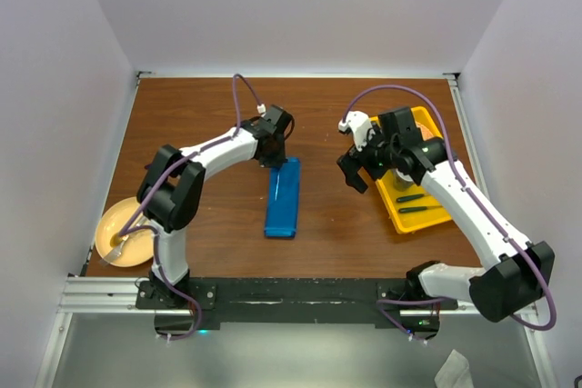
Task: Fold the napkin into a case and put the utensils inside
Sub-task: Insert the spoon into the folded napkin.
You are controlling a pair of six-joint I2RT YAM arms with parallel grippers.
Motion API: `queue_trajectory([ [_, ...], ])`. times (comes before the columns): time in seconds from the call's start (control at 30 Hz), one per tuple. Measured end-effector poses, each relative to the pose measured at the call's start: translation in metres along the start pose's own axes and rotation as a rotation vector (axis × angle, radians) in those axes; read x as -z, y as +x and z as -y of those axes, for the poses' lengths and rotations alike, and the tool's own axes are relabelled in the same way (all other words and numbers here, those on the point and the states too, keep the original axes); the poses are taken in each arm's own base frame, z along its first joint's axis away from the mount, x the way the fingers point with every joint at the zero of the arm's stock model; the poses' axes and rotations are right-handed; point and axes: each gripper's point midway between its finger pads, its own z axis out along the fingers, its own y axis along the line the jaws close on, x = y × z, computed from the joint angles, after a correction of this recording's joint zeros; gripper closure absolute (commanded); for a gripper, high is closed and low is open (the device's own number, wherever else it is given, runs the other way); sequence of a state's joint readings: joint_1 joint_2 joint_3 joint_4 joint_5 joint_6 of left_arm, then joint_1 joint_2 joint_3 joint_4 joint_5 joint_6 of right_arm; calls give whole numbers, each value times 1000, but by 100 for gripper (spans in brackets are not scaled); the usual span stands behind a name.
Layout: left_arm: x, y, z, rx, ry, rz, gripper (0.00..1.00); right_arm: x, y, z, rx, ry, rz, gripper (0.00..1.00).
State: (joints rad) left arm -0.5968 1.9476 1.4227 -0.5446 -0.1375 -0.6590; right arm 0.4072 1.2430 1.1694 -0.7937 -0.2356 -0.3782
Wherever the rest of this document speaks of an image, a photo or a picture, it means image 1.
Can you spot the white crumpled paper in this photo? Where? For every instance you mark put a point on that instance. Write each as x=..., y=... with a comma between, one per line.
x=454, y=373

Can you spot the tan round plate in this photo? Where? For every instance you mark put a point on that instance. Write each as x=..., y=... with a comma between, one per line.
x=139, y=245

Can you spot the yellow plastic tray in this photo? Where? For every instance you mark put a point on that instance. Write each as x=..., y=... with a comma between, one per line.
x=407, y=223

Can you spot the aluminium front rail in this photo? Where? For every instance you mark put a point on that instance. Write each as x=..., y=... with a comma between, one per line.
x=121, y=295

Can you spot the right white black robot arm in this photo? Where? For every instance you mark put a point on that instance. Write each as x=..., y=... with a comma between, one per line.
x=513, y=272

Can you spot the aluminium rail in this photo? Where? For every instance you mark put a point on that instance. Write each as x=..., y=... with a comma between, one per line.
x=474, y=118
x=121, y=295

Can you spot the blue cloth napkin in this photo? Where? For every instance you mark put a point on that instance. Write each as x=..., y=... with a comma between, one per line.
x=282, y=214

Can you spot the aluminium right rail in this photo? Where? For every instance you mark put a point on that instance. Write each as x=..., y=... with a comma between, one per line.
x=474, y=118

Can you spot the grey cup in tray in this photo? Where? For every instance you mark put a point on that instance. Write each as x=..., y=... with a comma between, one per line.
x=402, y=182

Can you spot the orange woven coaster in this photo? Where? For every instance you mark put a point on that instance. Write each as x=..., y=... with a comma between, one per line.
x=425, y=131

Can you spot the gold utensil on plate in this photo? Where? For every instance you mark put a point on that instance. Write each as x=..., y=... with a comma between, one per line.
x=119, y=239

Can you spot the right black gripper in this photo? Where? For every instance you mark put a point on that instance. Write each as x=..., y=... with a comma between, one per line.
x=351, y=164

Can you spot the green handled utensil upper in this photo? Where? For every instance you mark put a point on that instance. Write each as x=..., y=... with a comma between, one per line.
x=409, y=198

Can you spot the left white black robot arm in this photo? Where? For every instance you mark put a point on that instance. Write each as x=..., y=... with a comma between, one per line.
x=170, y=194

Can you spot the blue plastic fork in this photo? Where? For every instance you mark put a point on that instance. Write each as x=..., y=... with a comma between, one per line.
x=274, y=184

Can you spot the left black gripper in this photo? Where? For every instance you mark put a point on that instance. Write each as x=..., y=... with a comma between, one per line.
x=278, y=160

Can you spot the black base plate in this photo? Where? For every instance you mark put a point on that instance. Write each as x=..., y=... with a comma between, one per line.
x=310, y=301

